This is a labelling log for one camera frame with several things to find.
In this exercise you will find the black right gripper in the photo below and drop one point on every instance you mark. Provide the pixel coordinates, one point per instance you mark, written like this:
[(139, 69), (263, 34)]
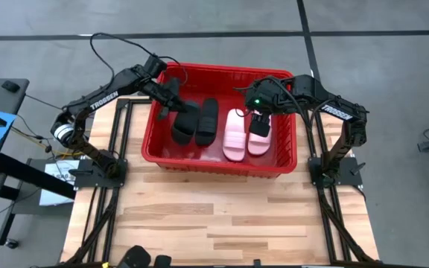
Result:
[(276, 95)]

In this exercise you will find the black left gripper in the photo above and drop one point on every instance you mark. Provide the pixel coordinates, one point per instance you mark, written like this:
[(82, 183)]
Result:
[(170, 95)]

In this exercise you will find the pink slide sandal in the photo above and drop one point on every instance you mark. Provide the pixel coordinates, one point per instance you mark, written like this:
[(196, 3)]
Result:
[(259, 145), (234, 145)]

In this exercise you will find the black slide sandal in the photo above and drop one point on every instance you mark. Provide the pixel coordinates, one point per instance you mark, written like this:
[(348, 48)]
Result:
[(184, 126), (207, 126)]

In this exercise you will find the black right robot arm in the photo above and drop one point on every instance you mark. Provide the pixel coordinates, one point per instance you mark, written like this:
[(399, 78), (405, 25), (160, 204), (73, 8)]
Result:
[(335, 111)]

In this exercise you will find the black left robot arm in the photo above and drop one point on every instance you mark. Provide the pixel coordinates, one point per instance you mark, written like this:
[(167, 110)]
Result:
[(104, 99)]

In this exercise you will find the red plastic bin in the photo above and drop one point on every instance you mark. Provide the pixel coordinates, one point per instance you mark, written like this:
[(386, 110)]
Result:
[(214, 152)]

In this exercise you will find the white paper sheet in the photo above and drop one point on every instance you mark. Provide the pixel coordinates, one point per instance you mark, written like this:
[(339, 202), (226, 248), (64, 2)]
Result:
[(56, 193)]

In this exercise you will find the small black rounded object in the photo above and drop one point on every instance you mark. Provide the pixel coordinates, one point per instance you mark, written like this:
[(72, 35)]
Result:
[(162, 261)]

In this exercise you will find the large black rounded object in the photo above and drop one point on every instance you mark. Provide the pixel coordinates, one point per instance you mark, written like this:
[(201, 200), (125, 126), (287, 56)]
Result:
[(136, 257)]

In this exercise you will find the black computer mouse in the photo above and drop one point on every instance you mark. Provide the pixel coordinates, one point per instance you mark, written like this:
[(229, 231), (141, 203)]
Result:
[(10, 86)]

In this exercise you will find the grey desk foot plate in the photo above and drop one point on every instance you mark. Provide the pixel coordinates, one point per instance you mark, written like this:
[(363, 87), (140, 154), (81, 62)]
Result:
[(28, 201)]

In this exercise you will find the black caster wheel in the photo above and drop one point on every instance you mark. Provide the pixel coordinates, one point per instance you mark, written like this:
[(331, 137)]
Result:
[(12, 243)]

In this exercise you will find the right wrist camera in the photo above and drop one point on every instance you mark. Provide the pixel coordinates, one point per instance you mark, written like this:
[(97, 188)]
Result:
[(258, 101)]

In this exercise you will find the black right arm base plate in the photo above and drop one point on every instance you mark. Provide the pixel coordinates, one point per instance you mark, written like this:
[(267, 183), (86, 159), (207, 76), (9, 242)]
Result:
[(348, 178)]

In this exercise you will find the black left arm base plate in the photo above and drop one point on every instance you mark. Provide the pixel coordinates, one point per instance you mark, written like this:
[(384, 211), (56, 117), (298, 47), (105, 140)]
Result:
[(88, 178)]

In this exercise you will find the black aluminium rail frame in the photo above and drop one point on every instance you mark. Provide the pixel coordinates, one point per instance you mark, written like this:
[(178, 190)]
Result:
[(111, 219), (328, 232)]

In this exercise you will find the small black bracket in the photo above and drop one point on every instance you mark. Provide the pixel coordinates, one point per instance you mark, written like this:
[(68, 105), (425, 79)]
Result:
[(257, 263)]

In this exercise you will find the black desk frame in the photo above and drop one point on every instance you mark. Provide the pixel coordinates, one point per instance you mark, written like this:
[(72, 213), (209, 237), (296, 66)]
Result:
[(32, 173)]

